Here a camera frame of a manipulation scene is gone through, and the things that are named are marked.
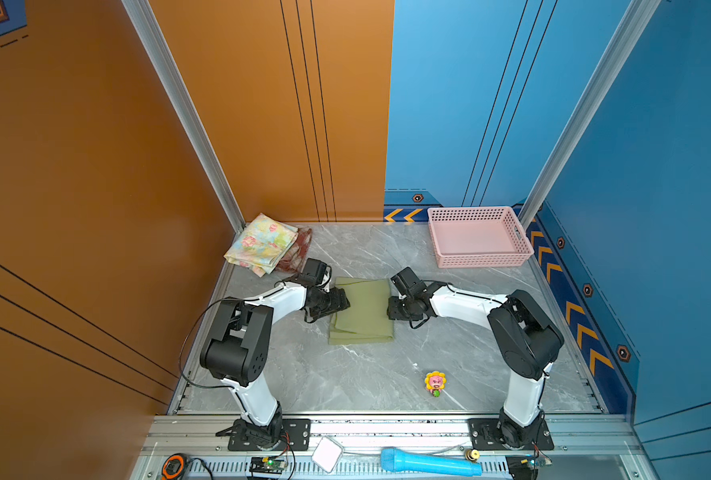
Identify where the olive green skirt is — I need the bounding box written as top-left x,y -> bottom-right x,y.
329,277 -> 395,345

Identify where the red plaid skirt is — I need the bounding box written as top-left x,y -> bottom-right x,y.
276,227 -> 313,274

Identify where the floral pastel skirt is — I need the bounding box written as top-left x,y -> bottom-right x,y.
225,214 -> 299,277

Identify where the pink perforated plastic basket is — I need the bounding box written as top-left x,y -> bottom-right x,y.
427,206 -> 533,269

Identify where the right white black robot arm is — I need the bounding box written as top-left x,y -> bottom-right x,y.
387,282 -> 565,450

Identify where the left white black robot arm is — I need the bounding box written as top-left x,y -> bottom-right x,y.
199,282 -> 351,449

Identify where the yellow sunflower toy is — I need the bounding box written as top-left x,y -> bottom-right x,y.
425,371 -> 447,398

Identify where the white square card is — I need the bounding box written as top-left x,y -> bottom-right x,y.
311,437 -> 345,474

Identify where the cyan toy microphone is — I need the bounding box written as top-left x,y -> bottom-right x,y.
379,448 -> 483,477

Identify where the small brass cylinder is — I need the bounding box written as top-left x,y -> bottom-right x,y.
465,449 -> 481,462

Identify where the left green circuit board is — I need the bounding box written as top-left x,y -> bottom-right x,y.
249,457 -> 290,478

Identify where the green circuit board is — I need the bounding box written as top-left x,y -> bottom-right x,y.
249,457 -> 290,478
521,455 -> 553,470

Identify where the right green circuit board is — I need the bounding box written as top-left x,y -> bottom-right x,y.
521,455 -> 553,470

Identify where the orange black tape measure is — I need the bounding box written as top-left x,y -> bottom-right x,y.
161,453 -> 189,480

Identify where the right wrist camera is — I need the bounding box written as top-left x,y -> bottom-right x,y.
391,267 -> 427,298

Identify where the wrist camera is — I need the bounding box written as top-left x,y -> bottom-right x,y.
298,258 -> 332,287
391,267 -> 427,298

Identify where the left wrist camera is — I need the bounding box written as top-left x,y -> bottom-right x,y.
298,258 -> 332,287

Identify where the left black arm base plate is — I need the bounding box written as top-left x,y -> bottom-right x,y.
228,417 -> 312,452

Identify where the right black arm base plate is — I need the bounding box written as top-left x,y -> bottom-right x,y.
467,415 -> 555,451

